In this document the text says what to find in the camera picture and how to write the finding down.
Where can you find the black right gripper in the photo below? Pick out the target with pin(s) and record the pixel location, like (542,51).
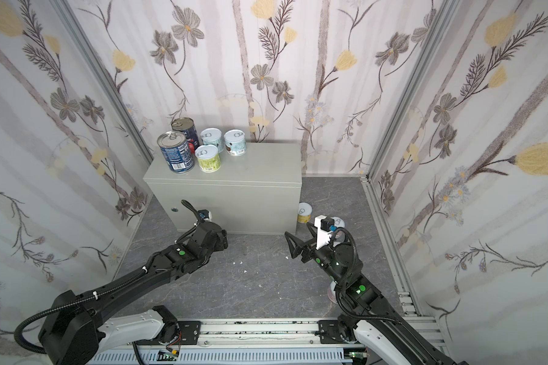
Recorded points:
(305,249)

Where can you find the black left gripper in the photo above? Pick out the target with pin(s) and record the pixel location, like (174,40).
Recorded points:
(200,223)

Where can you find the green label can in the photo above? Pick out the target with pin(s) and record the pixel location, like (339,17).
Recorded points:
(208,158)

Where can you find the blue nutrition label can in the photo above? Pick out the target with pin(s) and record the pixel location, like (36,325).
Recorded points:
(176,151)

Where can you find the pale blue label can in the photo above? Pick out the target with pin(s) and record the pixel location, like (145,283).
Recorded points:
(235,142)

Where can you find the light blue label can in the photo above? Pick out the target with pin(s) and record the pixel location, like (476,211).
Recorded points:
(213,136)

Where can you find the dark blue tomato can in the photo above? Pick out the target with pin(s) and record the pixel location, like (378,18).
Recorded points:
(186,125)

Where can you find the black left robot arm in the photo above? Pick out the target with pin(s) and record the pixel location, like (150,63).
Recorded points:
(72,334)

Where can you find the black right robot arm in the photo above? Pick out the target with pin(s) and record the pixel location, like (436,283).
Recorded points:
(367,317)

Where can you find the yellow label can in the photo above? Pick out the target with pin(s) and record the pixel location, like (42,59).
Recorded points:
(304,212)

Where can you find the pink flower label can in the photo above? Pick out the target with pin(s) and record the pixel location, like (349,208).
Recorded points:
(338,222)

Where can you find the grey metal cabinet box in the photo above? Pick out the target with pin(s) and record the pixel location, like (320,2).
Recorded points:
(256,193)

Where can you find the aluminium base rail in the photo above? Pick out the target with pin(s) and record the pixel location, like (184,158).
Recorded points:
(246,333)

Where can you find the white slotted cable duct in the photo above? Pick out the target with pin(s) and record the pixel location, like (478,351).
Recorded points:
(248,356)

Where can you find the aluminium corner frame right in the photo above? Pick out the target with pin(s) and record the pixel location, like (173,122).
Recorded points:
(439,26)

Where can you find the aluminium corner frame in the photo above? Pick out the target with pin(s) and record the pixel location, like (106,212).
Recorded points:
(439,26)
(98,70)

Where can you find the aluminium corner frame left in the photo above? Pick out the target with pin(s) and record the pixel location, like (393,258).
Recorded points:
(98,70)

